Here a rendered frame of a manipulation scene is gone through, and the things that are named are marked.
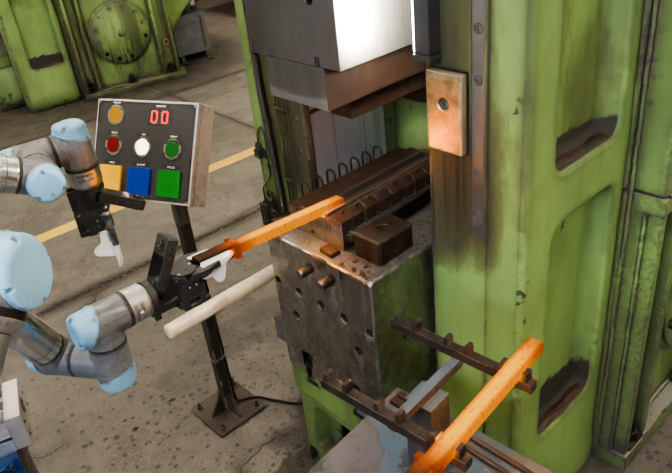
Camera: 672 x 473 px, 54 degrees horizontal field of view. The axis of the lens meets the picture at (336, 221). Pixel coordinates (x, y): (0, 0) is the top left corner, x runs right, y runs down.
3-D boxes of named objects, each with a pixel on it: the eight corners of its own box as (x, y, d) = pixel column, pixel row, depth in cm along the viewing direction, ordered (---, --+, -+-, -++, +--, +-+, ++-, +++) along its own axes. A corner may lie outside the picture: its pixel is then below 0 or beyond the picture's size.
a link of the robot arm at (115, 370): (98, 367, 141) (85, 325, 136) (146, 371, 138) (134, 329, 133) (78, 392, 135) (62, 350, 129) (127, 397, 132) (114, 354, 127)
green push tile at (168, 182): (178, 198, 179) (180, 171, 179) (155, 196, 182) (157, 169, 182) (182, 199, 181) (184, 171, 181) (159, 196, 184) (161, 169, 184)
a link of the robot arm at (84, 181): (96, 157, 158) (101, 169, 152) (101, 174, 160) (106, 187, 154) (63, 166, 156) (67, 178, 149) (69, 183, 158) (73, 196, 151)
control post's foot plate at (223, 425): (221, 441, 232) (216, 422, 228) (188, 410, 247) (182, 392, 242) (270, 406, 244) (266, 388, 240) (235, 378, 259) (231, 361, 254)
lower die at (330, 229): (344, 250, 160) (340, 220, 156) (291, 225, 174) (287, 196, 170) (453, 185, 184) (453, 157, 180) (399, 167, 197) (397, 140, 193)
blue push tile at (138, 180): (147, 195, 183) (150, 168, 183) (125, 193, 186) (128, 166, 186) (151, 196, 185) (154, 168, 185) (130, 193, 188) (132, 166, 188)
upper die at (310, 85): (328, 111, 143) (323, 68, 138) (271, 95, 156) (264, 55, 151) (451, 58, 166) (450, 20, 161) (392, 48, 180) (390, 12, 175)
